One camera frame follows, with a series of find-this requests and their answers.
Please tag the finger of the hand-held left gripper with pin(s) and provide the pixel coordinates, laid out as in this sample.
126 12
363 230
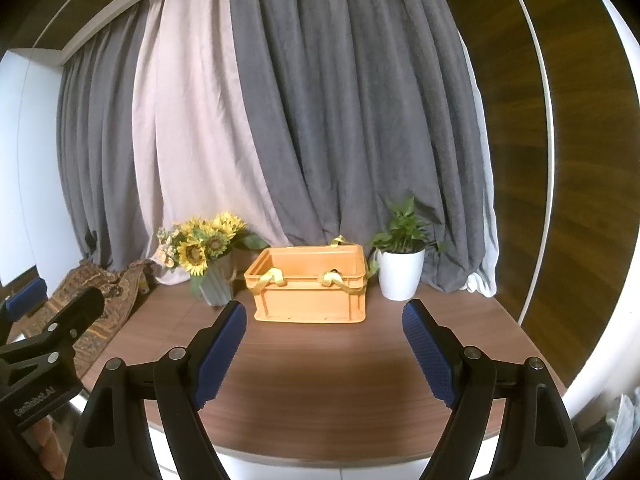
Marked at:
27 297
82 312

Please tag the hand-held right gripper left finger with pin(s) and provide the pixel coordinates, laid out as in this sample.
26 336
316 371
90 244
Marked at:
222 355

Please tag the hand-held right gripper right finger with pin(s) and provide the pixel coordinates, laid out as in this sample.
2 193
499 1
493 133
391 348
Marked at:
427 355

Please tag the orange plastic crate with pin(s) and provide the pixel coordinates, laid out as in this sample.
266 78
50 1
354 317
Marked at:
310 300

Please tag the brown patterned rug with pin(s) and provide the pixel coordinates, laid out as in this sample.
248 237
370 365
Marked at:
107 290

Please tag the grey ribbed vase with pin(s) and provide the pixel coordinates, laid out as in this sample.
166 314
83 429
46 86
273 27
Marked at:
217 285

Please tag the white ribbed plant pot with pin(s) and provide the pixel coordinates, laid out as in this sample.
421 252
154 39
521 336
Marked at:
400 275

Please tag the artificial sunflower bouquet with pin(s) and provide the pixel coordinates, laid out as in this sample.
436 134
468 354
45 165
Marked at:
205 245

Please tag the green leafy plant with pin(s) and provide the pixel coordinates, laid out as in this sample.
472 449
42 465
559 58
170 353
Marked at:
402 232

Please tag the white sheer curtain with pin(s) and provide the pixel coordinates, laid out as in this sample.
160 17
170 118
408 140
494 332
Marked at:
482 240

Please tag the grey curtain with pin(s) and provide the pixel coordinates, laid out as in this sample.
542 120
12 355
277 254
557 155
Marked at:
350 110
100 160

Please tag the grey white bag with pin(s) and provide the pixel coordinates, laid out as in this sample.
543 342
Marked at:
607 440

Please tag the pink curtain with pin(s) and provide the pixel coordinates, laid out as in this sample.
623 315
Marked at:
195 135

